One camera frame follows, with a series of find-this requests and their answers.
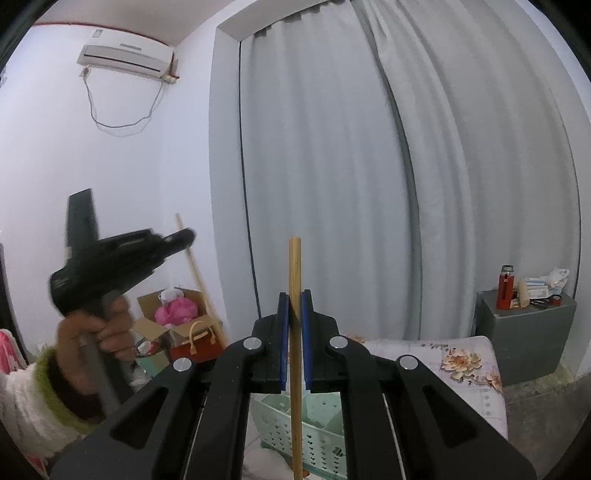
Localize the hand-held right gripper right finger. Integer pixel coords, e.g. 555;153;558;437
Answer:
301;290;539;480

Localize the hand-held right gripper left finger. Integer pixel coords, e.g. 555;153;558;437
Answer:
51;292;291;480

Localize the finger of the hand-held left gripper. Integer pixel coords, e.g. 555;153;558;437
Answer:
154;227;197;260

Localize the tan bamboo chopstick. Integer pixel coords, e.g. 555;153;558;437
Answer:
288;237;304;480

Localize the green plastic utensil basket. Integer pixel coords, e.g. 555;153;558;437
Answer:
249;392;352;480

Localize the person's left hand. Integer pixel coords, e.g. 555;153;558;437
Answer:
56;295;137;397

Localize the long wooden stick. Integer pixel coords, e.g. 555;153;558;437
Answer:
174;213;228;347

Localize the pink plastic bag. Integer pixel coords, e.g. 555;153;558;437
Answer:
154;288;200;328

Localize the brown cardboard box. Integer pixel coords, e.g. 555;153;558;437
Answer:
134;287;223;361

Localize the red gift bag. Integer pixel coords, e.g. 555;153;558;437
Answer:
168;320;227;365

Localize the teal paper bag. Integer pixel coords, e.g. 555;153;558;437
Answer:
134;339;171;386

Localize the pink patterned cloth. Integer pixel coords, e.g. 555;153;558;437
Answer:
0;329;28;371

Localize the grey curtain panel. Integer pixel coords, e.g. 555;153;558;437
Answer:
239;0;416;343
360;0;581;343

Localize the floral tablecloth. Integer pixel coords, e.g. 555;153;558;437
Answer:
245;336;509;480

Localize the white air conditioner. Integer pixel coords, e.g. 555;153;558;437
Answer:
77;28;175;78

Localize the red thermos bottle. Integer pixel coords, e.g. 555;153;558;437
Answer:
496;264;515;310

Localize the grey cabinet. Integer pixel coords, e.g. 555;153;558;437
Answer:
475;288;578;387

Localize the white plastic bag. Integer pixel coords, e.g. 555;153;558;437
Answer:
544;268;570;296

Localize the air conditioner power cable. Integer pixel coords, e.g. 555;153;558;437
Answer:
83;69;167;138

